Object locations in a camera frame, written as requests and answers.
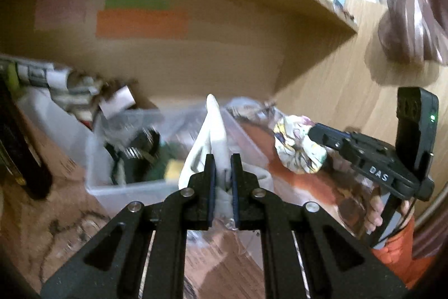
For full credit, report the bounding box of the black white pouch with chain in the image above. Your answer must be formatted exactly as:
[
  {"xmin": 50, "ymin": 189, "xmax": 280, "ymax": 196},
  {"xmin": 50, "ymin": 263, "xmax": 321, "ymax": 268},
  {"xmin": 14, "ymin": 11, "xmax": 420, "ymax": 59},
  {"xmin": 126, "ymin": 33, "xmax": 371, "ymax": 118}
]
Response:
[{"xmin": 104, "ymin": 128, "xmax": 161, "ymax": 185}]

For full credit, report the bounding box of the orange paper note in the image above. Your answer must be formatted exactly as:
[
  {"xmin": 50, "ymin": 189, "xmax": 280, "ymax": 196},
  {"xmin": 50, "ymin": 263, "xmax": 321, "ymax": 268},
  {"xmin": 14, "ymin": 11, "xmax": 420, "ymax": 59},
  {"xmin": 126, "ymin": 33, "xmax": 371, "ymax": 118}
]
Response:
[{"xmin": 96, "ymin": 9, "xmax": 188, "ymax": 40}]

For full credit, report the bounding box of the white box lid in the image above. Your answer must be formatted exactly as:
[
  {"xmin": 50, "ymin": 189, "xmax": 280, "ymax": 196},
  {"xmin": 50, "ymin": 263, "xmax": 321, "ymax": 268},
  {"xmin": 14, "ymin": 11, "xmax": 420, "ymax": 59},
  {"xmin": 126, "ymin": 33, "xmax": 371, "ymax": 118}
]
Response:
[{"xmin": 18, "ymin": 87, "xmax": 93, "ymax": 168}]

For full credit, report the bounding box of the white small card box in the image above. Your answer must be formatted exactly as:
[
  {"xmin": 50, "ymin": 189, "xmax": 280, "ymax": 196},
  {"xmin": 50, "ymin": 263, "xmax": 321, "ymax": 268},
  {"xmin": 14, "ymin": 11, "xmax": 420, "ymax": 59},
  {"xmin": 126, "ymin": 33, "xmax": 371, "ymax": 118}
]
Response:
[{"xmin": 99, "ymin": 86, "xmax": 136, "ymax": 119}]

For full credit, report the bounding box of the floral fabric scrunchie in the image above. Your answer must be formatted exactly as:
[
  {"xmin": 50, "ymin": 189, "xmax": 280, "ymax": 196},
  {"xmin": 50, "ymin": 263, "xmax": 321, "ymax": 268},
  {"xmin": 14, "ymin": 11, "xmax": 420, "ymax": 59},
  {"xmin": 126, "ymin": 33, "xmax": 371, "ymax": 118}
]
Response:
[{"xmin": 273, "ymin": 115, "xmax": 327, "ymax": 174}]

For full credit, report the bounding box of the person's right hand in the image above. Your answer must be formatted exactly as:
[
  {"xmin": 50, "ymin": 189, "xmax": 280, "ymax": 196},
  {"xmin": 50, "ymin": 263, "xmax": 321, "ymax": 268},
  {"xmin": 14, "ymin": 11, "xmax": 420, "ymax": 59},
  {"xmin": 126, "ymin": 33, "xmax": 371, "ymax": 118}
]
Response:
[{"xmin": 363, "ymin": 195, "xmax": 414, "ymax": 233}]

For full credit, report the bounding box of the dark wine bottle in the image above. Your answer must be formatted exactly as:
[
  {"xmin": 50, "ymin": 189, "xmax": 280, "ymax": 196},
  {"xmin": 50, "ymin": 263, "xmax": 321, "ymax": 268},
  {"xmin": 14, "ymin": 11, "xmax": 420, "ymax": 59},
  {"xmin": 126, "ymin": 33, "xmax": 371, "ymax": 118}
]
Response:
[{"xmin": 1, "ymin": 79, "xmax": 52, "ymax": 200}]

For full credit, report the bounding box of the beige cloth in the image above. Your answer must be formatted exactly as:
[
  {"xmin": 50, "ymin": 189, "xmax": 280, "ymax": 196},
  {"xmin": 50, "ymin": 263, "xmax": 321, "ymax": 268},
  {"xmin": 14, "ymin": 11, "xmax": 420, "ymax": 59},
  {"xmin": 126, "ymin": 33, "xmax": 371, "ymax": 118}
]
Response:
[{"xmin": 177, "ymin": 93, "xmax": 276, "ymax": 226}]

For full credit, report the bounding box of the clear plastic storage box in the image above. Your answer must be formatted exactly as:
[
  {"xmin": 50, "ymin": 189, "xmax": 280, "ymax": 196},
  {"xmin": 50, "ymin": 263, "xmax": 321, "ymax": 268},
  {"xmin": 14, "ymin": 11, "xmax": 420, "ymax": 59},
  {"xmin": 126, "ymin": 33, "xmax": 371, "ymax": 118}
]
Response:
[{"xmin": 85, "ymin": 105, "xmax": 281, "ymax": 219}]

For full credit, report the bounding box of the green paper note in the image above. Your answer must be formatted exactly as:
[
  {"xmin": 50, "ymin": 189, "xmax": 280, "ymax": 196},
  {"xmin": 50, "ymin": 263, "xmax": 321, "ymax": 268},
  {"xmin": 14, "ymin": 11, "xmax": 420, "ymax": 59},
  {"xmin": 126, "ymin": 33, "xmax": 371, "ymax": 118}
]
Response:
[{"xmin": 104, "ymin": 0, "xmax": 170, "ymax": 11}]

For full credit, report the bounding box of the orange sleeve forearm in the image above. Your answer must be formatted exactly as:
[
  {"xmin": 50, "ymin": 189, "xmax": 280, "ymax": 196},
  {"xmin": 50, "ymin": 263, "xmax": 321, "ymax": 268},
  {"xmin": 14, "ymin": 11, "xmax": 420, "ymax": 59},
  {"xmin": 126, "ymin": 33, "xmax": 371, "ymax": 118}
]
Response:
[{"xmin": 371, "ymin": 218, "xmax": 436, "ymax": 289}]

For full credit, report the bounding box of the green knitted soft object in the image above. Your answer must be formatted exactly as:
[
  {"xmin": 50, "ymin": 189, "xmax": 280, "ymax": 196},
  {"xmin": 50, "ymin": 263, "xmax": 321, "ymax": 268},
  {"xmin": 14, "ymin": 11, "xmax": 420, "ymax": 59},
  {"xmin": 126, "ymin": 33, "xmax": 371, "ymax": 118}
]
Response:
[{"xmin": 144, "ymin": 142, "xmax": 187, "ymax": 181}]

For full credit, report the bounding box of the stack of papers and magazines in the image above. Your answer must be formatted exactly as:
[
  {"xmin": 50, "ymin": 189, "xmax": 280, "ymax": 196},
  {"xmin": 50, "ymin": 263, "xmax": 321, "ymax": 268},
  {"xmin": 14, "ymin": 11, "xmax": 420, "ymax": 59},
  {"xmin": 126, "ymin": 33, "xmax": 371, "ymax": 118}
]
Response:
[{"xmin": 1, "ymin": 54, "xmax": 110, "ymax": 126}]

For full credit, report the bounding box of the brown hanging bag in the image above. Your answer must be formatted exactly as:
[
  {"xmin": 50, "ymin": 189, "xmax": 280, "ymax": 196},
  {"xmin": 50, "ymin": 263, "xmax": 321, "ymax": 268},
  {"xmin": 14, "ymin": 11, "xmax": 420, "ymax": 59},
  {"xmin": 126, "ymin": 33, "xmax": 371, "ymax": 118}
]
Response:
[{"xmin": 378, "ymin": 0, "xmax": 447, "ymax": 66}]

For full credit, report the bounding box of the yellow green sponge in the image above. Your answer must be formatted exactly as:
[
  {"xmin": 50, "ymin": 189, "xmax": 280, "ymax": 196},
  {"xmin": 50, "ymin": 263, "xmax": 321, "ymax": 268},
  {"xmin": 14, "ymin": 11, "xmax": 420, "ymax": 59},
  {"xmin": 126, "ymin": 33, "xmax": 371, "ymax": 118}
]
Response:
[{"xmin": 164, "ymin": 159, "xmax": 184, "ymax": 181}]

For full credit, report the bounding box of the newspaper-print table mat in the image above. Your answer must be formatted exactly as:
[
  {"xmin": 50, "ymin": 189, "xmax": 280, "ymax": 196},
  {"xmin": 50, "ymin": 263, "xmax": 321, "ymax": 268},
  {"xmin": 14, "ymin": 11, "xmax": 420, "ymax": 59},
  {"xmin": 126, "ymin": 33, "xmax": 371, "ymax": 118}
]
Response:
[{"xmin": 0, "ymin": 99, "xmax": 383, "ymax": 299}]

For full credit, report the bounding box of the pink paper note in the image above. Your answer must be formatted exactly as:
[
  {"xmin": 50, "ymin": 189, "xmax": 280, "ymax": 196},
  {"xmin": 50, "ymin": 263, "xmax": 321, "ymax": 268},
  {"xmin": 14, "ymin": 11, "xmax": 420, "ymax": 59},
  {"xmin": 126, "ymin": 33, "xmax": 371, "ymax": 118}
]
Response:
[{"xmin": 34, "ymin": 0, "xmax": 87, "ymax": 31}]

